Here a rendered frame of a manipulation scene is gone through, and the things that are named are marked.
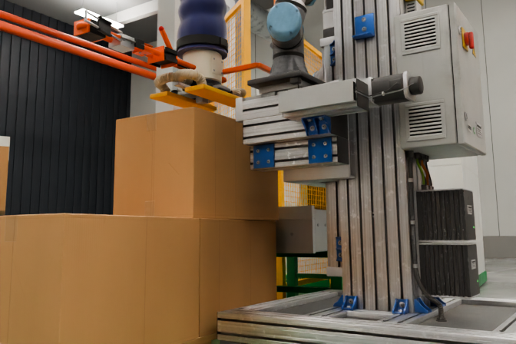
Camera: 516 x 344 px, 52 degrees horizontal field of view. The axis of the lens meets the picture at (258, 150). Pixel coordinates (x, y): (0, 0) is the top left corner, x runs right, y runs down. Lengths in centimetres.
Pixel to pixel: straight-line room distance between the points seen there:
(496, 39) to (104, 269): 1068
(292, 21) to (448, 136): 63
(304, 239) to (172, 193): 72
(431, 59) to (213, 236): 97
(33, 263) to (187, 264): 54
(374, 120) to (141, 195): 90
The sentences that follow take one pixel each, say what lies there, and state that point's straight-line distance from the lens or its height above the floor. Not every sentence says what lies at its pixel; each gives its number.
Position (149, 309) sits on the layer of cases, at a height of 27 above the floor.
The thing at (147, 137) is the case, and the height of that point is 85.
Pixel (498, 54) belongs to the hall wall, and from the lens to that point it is 1158.
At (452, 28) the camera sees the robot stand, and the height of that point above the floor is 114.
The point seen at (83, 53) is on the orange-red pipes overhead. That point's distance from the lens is 1194.
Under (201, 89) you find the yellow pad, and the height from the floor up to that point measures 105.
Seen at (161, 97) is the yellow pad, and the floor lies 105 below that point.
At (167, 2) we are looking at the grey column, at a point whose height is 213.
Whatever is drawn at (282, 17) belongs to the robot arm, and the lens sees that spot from 184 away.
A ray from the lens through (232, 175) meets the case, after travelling 208.
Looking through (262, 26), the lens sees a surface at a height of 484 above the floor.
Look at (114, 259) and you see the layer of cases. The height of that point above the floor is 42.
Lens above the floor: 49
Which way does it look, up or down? 9 degrees up
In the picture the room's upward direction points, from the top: 1 degrees counter-clockwise
